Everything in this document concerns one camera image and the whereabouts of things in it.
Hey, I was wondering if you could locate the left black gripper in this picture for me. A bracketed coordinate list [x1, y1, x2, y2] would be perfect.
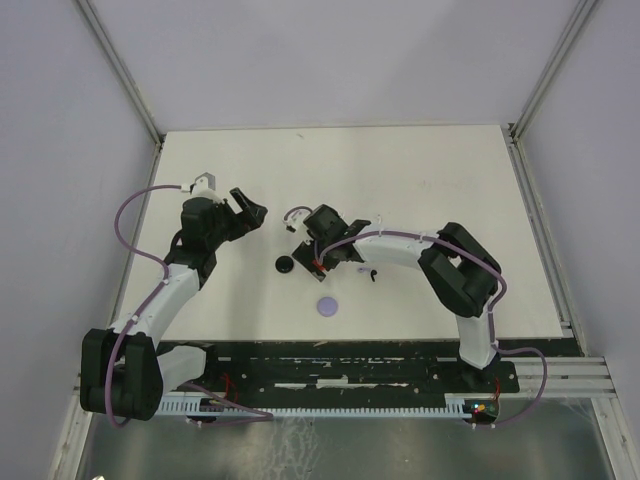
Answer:
[206, 188, 267, 250]

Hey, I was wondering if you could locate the red charging case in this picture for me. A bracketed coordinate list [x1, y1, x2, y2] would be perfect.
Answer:
[313, 260, 326, 273]

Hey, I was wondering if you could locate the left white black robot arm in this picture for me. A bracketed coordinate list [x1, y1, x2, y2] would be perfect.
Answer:
[80, 184, 268, 428]

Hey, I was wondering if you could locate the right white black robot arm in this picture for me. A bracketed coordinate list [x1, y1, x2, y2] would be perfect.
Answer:
[283, 204, 506, 391]

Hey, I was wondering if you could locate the black charging case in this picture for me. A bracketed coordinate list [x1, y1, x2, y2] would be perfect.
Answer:
[275, 255, 295, 274]

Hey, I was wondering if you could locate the purple charging case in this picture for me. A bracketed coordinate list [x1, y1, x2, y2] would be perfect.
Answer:
[316, 296, 339, 317]

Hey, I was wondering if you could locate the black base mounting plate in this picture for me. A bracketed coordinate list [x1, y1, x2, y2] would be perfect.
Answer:
[194, 340, 520, 409]

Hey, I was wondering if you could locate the controller board with leds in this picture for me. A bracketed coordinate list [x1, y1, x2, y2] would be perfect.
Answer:
[470, 400, 500, 423]

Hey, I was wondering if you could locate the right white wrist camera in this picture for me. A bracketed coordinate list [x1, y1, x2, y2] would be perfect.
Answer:
[283, 206, 313, 233]

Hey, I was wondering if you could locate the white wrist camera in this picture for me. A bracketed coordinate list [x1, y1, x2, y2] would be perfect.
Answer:
[283, 206, 313, 233]
[180, 172, 222, 203]

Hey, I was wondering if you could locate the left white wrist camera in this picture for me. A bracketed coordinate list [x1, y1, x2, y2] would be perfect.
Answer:
[180, 172, 222, 203]

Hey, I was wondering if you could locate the white slotted cable duct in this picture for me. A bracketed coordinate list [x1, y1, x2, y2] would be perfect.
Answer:
[152, 391, 476, 419]

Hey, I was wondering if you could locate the left aluminium frame post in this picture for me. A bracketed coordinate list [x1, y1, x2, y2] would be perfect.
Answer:
[73, 0, 164, 145]

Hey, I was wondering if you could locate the aluminium frame post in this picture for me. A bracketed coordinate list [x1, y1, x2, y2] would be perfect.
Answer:
[505, 0, 601, 144]
[73, 0, 164, 145]

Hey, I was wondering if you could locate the right aluminium frame post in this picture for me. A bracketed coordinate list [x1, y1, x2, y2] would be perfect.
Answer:
[505, 0, 601, 144]

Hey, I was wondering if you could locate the aluminium front rail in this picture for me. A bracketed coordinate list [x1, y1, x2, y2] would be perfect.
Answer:
[69, 354, 617, 401]

